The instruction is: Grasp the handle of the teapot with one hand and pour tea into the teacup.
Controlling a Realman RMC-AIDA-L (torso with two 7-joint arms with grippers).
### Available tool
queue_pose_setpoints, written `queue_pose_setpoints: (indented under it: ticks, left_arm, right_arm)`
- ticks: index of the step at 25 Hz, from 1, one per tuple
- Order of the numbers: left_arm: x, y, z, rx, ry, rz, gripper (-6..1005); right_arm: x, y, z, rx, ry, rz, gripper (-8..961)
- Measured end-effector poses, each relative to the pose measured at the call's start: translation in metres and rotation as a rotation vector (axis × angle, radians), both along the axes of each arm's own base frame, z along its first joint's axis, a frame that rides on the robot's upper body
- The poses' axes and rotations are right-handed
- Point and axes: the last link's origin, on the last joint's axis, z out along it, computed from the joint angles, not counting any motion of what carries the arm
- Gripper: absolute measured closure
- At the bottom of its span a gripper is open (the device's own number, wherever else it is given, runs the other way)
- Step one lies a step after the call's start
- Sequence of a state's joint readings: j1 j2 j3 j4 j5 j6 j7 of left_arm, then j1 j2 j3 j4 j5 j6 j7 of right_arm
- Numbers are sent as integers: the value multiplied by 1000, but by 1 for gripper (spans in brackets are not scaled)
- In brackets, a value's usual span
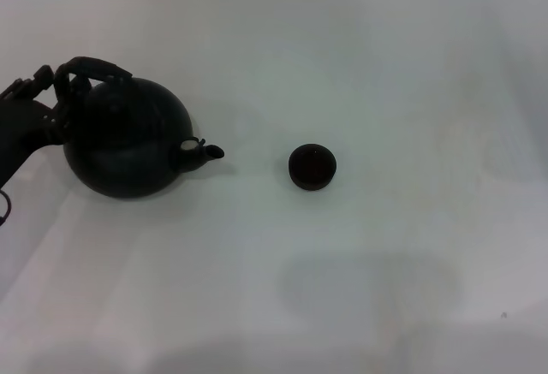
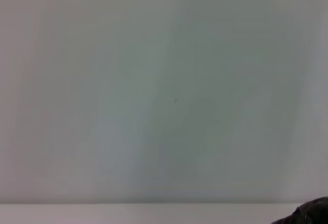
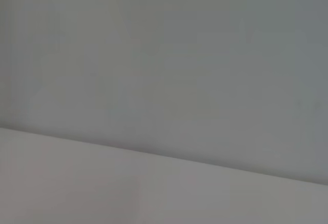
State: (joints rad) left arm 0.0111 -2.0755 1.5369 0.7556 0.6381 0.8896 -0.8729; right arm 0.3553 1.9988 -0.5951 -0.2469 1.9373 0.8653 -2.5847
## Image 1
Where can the black round teapot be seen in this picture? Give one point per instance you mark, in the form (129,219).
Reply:
(128,147)

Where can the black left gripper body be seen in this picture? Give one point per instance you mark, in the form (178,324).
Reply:
(17,130)

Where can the dark brown teacup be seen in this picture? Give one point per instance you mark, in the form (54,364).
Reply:
(312,168)

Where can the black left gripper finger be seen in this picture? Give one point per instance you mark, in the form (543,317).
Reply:
(75,91)
(32,83)

